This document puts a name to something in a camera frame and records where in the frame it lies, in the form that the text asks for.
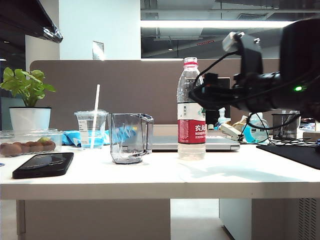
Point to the clear plastic lidded cup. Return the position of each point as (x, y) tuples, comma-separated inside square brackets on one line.
[(86, 125)]

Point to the black smartphone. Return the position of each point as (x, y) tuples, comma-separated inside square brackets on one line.
[(42, 165)]

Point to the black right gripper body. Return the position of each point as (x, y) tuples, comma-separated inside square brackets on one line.
[(257, 101)]

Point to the clear red-label water bottle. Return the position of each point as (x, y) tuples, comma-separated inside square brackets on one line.
[(191, 135)]

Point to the clear angular glass mug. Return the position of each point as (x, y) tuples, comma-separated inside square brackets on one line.
[(125, 140)]

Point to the long white ceiling light strip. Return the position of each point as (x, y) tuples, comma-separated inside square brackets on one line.
[(212, 23)]

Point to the crumpled gold paper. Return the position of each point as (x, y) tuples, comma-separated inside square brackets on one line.
[(239, 122)]

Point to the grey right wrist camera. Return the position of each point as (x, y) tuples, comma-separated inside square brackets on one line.
[(252, 57)]

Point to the silver wall plate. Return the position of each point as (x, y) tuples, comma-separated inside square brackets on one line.
[(98, 50)]

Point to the white plant pot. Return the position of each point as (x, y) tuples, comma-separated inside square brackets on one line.
[(28, 118)]

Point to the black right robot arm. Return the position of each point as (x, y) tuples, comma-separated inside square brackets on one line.
[(300, 50)]

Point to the black glossy overhead beam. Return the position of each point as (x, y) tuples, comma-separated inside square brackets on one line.
[(30, 17)]

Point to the white drinking straw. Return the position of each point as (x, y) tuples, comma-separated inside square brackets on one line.
[(97, 100)]

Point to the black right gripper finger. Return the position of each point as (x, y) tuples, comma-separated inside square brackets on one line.
[(211, 79), (212, 98)]

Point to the brown desk partition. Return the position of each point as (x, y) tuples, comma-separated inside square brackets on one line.
[(130, 87)]

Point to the blue plastic bag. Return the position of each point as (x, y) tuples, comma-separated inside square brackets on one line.
[(71, 138)]

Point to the silver Dell laptop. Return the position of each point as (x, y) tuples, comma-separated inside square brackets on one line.
[(215, 143)]

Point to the beige desk support panel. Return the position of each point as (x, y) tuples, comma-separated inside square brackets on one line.
[(95, 220)]

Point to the beige stapler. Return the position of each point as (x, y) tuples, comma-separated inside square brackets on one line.
[(230, 130)]

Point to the grey under-desk cabinet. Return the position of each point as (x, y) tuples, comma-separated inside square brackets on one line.
[(275, 220)]

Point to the green lime fruit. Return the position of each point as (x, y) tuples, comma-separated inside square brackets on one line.
[(43, 139)]

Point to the green leafy plant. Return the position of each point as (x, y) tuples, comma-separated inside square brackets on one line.
[(27, 85)]

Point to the black mesh pen holder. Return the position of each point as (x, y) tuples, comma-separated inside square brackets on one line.
[(286, 126)]

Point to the black mouse pad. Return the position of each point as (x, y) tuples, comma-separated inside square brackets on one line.
[(292, 155)]

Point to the brown lychee fruit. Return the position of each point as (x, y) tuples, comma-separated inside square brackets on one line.
[(37, 147), (11, 149), (49, 145), (26, 147)]

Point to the clear plastic fruit box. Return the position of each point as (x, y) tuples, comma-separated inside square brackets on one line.
[(30, 136)]

